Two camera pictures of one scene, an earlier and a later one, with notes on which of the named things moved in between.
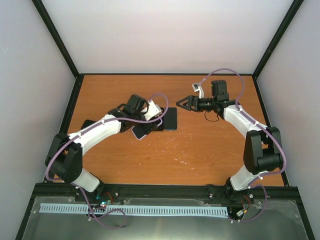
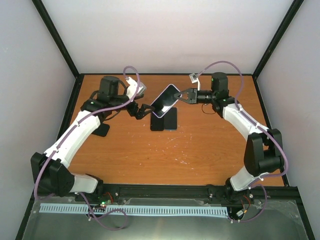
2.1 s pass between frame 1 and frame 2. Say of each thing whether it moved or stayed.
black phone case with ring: stayed
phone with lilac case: moved
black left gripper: moved
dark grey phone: stayed
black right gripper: moved
